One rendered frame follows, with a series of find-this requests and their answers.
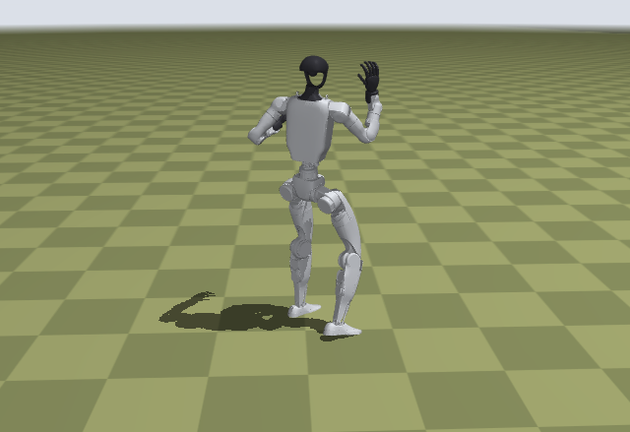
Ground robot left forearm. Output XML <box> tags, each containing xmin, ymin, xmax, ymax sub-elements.
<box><xmin>247</xmin><ymin>126</ymin><xmax>280</xmax><ymax>139</ymax></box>

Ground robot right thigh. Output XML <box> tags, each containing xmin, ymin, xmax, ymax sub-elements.
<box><xmin>316</xmin><ymin>186</ymin><xmax>361</xmax><ymax>269</ymax></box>

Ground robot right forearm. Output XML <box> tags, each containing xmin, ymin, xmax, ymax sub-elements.
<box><xmin>364</xmin><ymin>94</ymin><xmax>383</xmax><ymax>141</ymax></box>

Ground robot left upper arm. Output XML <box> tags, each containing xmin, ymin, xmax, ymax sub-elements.
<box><xmin>247</xmin><ymin>96</ymin><xmax>290</xmax><ymax>145</ymax></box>

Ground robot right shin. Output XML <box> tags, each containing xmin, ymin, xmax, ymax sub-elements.
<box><xmin>333</xmin><ymin>253</ymin><xmax>363</xmax><ymax>326</ymax></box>

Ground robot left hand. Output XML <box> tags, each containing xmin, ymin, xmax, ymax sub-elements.
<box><xmin>273</xmin><ymin>115</ymin><xmax>286</xmax><ymax>131</ymax></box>

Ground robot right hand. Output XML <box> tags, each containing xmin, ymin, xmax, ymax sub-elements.
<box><xmin>357</xmin><ymin>61</ymin><xmax>379</xmax><ymax>103</ymax></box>

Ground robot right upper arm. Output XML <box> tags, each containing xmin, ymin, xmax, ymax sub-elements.
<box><xmin>329</xmin><ymin>101</ymin><xmax>374</xmax><ymax>144</ymax></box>

